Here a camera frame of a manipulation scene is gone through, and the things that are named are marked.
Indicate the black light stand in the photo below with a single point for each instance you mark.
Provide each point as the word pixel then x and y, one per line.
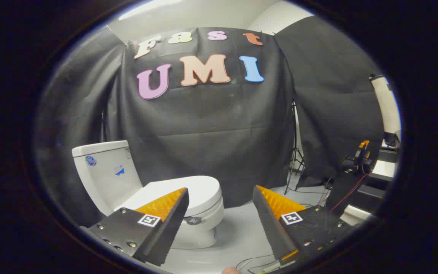
pixel 294 152

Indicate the white toilet lid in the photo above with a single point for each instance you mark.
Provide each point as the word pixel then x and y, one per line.
pixel 203 194

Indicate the white toilet body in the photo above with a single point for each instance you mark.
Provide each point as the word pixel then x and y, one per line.
pixel 105 179

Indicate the black and orange device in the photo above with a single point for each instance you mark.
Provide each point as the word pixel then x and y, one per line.
pixel 362 156

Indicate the white toilet tank cover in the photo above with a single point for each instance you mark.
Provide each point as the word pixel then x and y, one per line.
pixel 99 148

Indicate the white paper roll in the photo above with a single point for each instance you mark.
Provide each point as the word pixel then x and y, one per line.
pixel 386 102

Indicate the black and white desk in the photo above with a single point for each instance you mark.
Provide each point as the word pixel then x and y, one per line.
pixel 375 182

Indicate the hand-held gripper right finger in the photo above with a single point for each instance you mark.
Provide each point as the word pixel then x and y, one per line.
pixel 270 228

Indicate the black backdrop cloth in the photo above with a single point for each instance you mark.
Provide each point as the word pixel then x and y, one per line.
pixel 333 106
pixel 203 125

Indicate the white toilet seat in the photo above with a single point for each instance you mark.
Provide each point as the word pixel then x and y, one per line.
pixel 216 217

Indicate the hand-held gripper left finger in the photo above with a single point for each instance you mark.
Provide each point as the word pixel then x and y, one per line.
pixel 165 232

